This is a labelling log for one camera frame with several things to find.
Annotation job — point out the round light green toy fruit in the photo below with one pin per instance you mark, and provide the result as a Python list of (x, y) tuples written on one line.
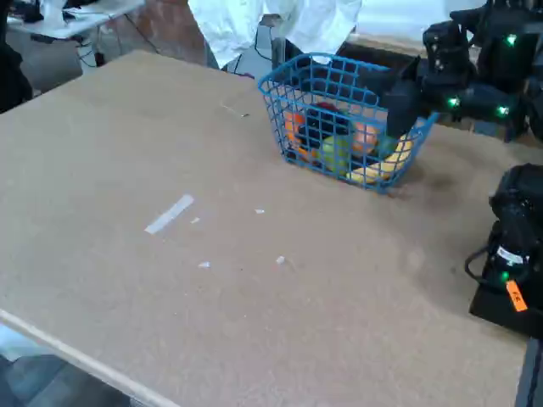
[(333, 154)]

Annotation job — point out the small black camera box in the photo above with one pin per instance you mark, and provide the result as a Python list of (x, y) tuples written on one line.
[(445, 51)]

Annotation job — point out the white crumpled cloth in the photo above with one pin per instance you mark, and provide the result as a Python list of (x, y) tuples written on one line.
[(229, 29)]

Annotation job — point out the dark black bulky object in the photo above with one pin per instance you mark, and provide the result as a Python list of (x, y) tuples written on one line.
[(12, 76)]

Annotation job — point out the black toy grapes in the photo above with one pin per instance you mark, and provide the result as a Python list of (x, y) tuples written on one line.
[(322, 123)]

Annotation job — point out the long white tape strip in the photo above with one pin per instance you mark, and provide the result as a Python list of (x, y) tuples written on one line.
[(169, 214)]

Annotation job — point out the white folding table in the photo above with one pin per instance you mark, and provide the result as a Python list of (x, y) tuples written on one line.
[(85, 21)]

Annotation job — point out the red-orange toy pomegranate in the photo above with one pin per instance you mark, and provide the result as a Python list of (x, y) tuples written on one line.
[(365, 137)]

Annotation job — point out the wooden bench top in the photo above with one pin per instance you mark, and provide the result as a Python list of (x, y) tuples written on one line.
[(382, 44)]

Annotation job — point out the toy orange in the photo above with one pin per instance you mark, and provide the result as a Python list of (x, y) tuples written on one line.
[(292, 127)]

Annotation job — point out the grey metal stand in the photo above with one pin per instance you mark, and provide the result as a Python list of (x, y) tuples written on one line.
[(278, 46)]

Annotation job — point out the orange label tag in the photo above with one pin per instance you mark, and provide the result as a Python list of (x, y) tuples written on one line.
[(516, 296)]

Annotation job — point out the yellow toy banana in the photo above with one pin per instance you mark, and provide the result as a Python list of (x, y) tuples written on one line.
[(382, 167)]

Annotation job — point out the dark green toy fruit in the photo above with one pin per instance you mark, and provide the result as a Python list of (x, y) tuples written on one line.
[(387, 146)]

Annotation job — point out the thin pale tape sliver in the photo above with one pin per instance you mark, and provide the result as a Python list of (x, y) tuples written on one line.
[(235, 111)]

